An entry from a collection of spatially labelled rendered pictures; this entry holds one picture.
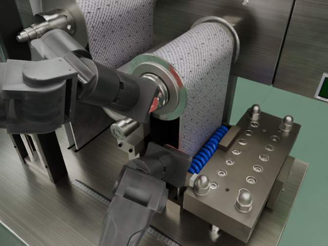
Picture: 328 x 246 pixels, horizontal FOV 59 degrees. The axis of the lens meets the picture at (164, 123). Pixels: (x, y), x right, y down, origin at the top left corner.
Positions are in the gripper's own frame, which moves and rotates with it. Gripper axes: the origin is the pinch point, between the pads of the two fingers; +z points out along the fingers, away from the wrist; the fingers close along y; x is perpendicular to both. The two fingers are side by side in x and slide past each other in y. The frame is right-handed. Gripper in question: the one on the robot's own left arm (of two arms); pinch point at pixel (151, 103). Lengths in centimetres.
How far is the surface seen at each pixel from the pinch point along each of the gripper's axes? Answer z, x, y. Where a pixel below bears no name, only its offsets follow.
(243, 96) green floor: 235, 34, -43
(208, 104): 18.5, 4.3, 4.1
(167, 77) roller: 0.0, 5.5, 1.2
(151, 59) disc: -1.2, 7.7, -2.7
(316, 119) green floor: 237, 35, 24
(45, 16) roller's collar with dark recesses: -8.1, 8.5, -25.7
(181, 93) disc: 2.2, 3.7, 4.1
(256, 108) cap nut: 38.7, 9.1, 10.9
